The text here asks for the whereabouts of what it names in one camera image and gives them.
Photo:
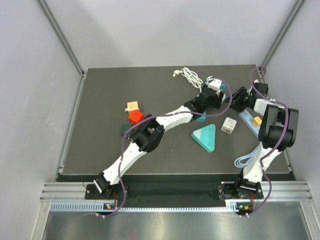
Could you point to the dark green plug adapter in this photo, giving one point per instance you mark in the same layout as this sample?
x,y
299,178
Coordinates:
x,y
125,128

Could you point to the left aluminium frame post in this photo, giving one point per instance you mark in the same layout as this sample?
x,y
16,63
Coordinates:
x,y
60,35

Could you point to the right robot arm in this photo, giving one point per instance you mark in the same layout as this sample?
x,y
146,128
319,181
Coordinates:
x,y
277,132

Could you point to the teal rectangular power strip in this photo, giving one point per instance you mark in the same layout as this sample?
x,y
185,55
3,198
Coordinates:
x,y
199,118

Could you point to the aluminium frame post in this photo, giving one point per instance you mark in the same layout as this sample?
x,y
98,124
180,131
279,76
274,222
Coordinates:
x,y
60,35
284,27

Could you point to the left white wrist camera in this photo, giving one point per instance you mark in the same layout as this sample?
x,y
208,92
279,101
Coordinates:
x,y
213,83

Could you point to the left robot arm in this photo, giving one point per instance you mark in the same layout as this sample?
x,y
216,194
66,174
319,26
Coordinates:
x,y
148,134

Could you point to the red cube plug adapter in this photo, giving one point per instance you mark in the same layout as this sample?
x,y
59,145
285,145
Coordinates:
x,y
135,117

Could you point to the round light blue socket base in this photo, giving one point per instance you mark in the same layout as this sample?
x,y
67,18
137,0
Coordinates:
x,y
223,87

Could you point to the right aluminium frame post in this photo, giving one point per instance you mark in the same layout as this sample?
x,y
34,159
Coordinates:
x,y
284,27

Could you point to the orange plug adapter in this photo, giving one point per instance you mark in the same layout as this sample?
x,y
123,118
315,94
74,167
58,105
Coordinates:
x,y
256,122

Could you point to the light blue power strip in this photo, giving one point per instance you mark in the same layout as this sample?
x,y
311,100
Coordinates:
x,y
247,118

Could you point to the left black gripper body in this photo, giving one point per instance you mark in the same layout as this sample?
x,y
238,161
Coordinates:
x,y
215,102

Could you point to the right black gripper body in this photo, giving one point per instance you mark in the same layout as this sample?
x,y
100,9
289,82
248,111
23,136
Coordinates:
x,y
242,103

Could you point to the peach cube plug adapter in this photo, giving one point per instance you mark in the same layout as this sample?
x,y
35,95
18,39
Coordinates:
x,y
132,106

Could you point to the front aluminium frame rail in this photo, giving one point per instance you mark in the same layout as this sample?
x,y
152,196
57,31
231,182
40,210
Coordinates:
x,y
281,191

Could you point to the white slotted cable duct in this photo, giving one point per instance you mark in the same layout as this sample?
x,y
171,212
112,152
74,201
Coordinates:
x,y
108,207

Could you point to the white cube plug adapter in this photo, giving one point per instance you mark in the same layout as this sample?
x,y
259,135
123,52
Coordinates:
x,y
228,125

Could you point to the teal triangular power strip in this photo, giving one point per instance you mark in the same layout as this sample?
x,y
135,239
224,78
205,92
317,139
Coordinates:
x,y
206,137

